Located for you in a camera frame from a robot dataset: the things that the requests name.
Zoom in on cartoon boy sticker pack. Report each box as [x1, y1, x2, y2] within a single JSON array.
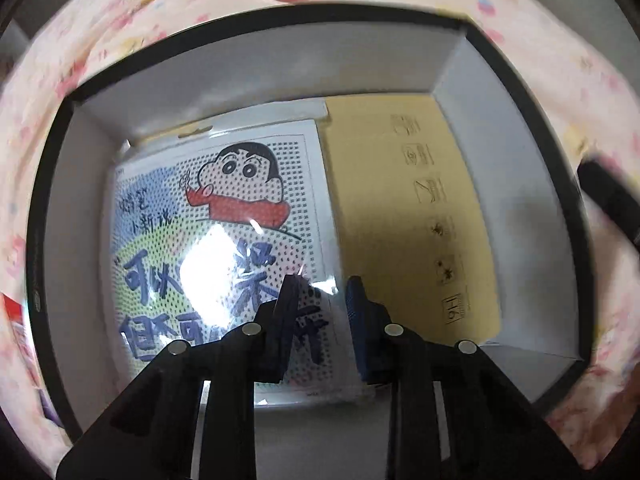
[[101, 99, 366, 408]]

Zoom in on yellow paper envelope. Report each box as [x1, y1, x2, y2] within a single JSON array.
[[321, 94, 501, 344]]

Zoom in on black cardboard storage box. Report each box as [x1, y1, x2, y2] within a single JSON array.
[[26, 3, 594, 439]]

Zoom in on pink cartoon print blanket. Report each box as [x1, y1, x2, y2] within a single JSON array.
[[1, 0, 639, 479]]

